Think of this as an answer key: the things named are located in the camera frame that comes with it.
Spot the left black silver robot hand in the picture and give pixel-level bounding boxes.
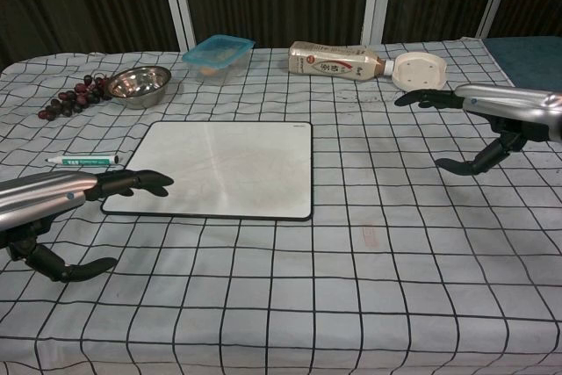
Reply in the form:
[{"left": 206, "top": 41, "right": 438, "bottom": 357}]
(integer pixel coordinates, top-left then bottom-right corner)
[{"left": 0, "top": 169, "right": 176, "bottom": 284}]

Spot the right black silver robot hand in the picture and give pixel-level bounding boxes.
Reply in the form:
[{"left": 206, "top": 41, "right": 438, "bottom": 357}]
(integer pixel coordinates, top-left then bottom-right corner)
[{"left": 393, "top": 83, "right": 562, "bottom": 177}]

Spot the white green marker pen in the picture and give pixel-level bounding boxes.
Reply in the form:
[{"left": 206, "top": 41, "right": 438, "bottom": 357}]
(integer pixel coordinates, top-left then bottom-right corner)
[{"left": 45, "top": 154, "right": 126, "bottom": 168}]

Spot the bunch of dark red grapes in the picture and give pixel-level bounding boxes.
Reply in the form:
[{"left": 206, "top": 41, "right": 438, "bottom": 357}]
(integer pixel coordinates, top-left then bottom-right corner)
[{"left": 37, "top": 75, "right": 114, "bottom": 120}]

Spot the stainless steel bowl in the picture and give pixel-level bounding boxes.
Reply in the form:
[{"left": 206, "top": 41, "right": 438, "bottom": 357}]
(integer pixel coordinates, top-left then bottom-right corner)
[{"left": 104, "top": 65, "right": 172, "bottom": 110}]

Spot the beige tea bottle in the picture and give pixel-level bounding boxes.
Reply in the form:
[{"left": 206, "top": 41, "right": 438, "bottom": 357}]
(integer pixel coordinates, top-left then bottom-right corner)
[{"left": 288, "top": 40, "right": 398, "bottom": 84}]

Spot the clear container with blue lid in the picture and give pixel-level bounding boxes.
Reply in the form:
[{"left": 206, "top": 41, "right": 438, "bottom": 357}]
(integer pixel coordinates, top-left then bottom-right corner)
[{"left": 182, "top": 33, "right": 256, "bottom": 85}]

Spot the white black checked tablecloth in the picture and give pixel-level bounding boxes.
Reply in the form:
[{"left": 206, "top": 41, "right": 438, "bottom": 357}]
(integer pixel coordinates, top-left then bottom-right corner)
[{"left": 0, "top": 36, "right": 562, "bottom": 375}]

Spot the white dry-erase board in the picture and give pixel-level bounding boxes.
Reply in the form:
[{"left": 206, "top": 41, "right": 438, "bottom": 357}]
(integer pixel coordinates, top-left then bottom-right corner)
[{"left": 100, "top": 120, "right": 313, "bottom": 222}]

